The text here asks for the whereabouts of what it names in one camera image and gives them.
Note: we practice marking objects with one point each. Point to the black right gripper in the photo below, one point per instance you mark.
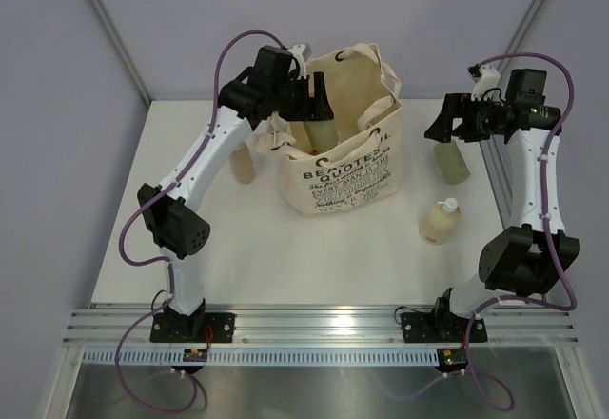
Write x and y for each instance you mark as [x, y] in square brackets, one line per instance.
[442, 129]

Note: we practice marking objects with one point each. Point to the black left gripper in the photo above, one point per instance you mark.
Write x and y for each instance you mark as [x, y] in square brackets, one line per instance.
[311, 108]

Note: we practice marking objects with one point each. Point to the pale green lotion tube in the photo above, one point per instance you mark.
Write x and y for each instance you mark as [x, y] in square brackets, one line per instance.
[322, 135]

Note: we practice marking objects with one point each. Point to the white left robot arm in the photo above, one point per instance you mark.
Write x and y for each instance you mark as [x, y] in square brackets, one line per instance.
[277, 82]

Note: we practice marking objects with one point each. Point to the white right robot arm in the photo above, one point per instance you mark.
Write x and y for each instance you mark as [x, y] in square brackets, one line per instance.
[532, 254]

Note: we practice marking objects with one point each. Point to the cream canvas tote bag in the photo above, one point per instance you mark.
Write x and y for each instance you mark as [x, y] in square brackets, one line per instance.
[367, 163]

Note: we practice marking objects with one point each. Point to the pale green round bottle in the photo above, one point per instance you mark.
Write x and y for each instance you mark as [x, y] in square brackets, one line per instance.
[451, 163]

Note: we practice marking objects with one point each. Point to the beige pump bottle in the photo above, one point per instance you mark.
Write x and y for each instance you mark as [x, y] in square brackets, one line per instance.
[241, 164]

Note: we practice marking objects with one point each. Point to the cream pump lotion bottle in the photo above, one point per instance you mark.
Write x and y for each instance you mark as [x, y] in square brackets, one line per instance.
[440, 222]

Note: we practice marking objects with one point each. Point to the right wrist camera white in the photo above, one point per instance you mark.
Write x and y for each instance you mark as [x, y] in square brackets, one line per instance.
[486, 78]

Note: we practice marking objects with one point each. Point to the right aluminium frame post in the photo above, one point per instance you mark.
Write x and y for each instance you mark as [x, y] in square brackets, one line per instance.
[515, 43]

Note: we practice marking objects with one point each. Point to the aluminium frame post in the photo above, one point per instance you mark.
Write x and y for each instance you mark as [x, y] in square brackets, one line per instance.
[515, 43]
[103, 18]

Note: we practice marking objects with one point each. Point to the left aluminium frame post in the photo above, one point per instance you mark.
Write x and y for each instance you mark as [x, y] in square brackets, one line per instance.
[103, 18]

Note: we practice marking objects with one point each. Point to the aluminium mounting rail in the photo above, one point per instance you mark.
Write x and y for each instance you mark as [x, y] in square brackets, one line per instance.
[327, 326]

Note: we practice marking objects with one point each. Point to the white slotted cable duct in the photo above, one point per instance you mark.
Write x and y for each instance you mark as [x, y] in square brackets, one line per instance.
[273, 357]

